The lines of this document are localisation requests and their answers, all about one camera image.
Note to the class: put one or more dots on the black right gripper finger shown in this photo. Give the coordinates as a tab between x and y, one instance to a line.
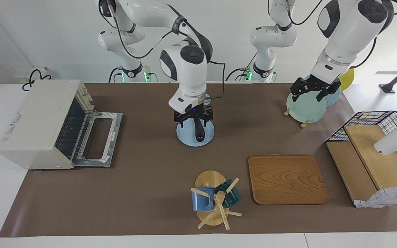
209	116
180	120

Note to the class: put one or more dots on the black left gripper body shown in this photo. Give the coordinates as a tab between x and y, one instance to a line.
314	86

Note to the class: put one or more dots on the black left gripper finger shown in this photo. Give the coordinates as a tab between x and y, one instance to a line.
322	95
296	95

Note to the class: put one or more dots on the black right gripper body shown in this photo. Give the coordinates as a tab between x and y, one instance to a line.
193	114

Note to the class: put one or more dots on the light blue ridged plate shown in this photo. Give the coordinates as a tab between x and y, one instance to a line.
184	136

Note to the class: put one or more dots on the dark purple eggplant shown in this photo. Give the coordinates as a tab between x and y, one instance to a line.
199	132

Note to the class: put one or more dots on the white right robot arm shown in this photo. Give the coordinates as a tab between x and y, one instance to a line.
188	69

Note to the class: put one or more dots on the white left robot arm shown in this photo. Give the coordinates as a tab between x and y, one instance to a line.
350	34

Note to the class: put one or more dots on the beige toaster oven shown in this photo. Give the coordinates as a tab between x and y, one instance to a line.
36	117

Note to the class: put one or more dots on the light blue smooth plate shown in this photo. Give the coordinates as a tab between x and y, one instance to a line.
333	99

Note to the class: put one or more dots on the small blue lid wooden knob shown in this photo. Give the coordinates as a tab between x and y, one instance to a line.
208	100

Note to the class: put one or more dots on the pale green plate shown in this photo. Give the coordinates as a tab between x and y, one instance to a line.
305	110

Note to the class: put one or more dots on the wooden plate rack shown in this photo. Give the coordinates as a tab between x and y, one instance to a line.
304	124

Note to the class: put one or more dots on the yellow plate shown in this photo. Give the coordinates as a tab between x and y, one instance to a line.
347	79

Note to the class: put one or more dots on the wooden mug tree stand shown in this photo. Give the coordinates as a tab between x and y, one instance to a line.
209	179

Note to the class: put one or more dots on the brown table mat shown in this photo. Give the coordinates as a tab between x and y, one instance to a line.
150	179

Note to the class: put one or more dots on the rectangular wooden tray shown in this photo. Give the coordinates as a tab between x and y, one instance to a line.
288	179

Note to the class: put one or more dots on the white cup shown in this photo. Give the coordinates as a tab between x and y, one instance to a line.
391	143

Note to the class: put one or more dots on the dark green mug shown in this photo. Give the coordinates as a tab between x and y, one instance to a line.
233	198

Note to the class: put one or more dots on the blue mug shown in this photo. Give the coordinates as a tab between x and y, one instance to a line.
202	203

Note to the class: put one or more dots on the wooden two-tier shelf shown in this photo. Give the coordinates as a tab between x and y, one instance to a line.
381	172

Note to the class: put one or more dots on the white power strip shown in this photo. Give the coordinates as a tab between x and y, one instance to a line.
21	74

